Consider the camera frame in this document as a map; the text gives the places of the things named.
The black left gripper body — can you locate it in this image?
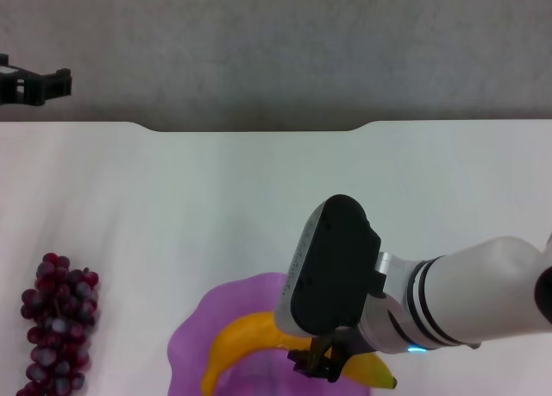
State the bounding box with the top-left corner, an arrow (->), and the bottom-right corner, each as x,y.
0,53 -> 27,108

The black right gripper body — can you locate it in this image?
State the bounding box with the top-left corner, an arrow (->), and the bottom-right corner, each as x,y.
331,324 -> 379,361

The yellow banana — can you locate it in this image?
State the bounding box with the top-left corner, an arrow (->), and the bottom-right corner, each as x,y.
200,311 -> 398,396

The dark red grape bunch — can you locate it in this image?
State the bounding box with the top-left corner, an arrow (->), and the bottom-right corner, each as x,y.
16,252 -> 100,396

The purple wavy plastic plate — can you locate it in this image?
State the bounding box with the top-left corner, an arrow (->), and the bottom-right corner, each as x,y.
166,273 -> 376,396

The silver right camera bracket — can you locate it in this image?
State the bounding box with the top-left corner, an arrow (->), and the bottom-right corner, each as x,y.
373,251 -> 398,287

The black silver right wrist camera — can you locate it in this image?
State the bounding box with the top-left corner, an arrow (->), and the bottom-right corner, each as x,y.
274,193 -> 386,340

